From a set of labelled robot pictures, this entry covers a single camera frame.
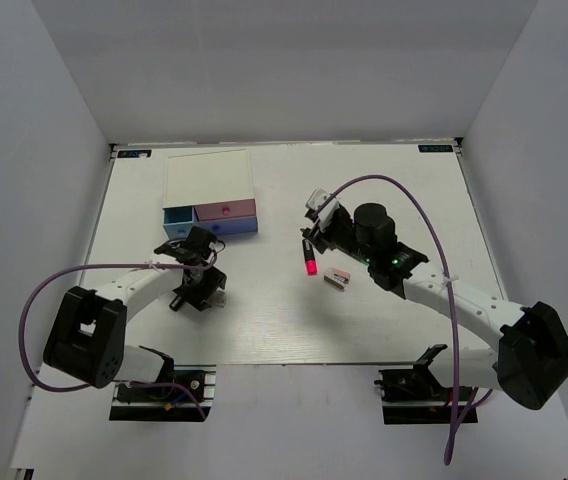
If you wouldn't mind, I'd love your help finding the small grey eraser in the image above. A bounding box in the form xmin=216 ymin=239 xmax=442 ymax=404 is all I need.
xmin=212 ymin=291 xmax=226 ymax=308

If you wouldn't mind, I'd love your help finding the pink eraser with white core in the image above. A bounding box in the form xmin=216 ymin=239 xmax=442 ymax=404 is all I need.
xmin=323 ymin=267 xmax=351 ymax=291

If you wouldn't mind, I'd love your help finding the purple blue drawer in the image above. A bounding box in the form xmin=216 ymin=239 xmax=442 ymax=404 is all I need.
xmin=196 ymin=216 xmax=258 ymax=237

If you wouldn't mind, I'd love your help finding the light blue drawer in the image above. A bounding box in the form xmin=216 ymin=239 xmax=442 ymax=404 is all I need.
xmin=163 ymin=206 xmax=196 ymax=239

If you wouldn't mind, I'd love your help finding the pink cap black highlighter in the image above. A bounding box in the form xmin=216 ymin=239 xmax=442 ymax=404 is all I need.
xmin=302 ymin=239 xmax=318 ymax=276

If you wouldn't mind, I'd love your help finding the pink drawer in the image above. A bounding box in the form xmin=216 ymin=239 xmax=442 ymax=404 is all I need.
xmin=195 ymin=198 xmax=256 ymax=222

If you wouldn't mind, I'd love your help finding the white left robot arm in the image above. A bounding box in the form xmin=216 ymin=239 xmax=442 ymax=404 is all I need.
xmin=43 ymin=227 xmax=227 ymax=399

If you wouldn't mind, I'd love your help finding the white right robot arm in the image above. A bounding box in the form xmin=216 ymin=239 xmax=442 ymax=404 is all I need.
xmin=302 ymin=189 xmax=568 ymax=410

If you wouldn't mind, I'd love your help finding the white drawer cabinet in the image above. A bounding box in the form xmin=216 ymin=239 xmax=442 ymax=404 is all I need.
xmin=163 ymin=150 xmax=254 ymax=208

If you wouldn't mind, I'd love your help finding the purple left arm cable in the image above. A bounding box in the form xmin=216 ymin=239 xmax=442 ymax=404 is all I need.
xmin=18 ymin=249 xmax=225 ymax=421

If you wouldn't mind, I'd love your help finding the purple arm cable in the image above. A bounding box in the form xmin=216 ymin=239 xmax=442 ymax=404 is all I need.
xmin=316 ymin=174 xmax=495 ymax=467
xmin=18 ymin=249 xmax=225 ymax=421

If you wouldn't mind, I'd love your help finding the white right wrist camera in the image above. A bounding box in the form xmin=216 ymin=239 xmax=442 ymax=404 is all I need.
xmin=305 ymin=188 xmax=340 ymax=219

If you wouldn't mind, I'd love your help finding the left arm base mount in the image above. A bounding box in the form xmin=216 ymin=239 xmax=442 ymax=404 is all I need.
xmin=109 ymin=365 xmax=217 ymax=423

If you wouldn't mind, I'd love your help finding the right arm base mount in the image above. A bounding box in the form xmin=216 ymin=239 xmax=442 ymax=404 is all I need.
xmin=374 ymin=344 xmax=455 ymax=426

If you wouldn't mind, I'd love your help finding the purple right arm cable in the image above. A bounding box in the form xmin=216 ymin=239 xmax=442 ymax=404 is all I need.
xmin=316 ymin=174 xmax=495 ymax=467

